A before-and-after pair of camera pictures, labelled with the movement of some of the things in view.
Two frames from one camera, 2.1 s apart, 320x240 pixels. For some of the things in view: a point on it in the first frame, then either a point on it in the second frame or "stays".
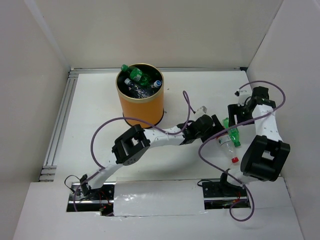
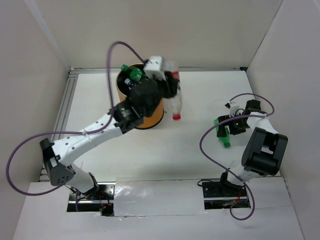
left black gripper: [217, 125] to [172, 86]
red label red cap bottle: [228, 146] to [175, 103]
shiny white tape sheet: [139, 197] stays
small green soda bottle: [137, 74] stays
